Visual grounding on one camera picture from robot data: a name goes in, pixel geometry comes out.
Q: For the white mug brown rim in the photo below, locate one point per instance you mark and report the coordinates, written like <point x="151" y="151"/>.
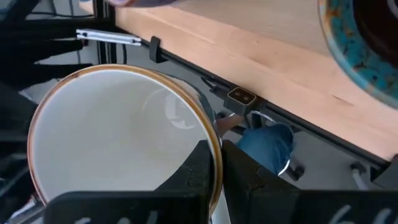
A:
<point x="109" y="130"/>

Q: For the small black camera box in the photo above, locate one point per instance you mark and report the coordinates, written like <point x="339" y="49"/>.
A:
<point x="239" y="101"/>

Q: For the silver aluminium bar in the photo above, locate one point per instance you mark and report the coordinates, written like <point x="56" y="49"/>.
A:
<point x="109" y="36"/>

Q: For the brown teal glazed mug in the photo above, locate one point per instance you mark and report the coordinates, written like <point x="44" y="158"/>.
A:
<point x="357" y="46"/>

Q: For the person's hand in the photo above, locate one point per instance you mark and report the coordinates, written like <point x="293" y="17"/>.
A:
<point x="228" y="124"/>

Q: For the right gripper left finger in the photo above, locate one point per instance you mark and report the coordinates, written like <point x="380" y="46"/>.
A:
<point x="186" y="199"/>

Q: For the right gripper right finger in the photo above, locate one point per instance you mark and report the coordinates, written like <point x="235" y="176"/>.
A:
<point x="248" y="199"/>

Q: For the black frame clamp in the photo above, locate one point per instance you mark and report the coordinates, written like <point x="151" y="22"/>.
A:
<point x="155" y="49"/>

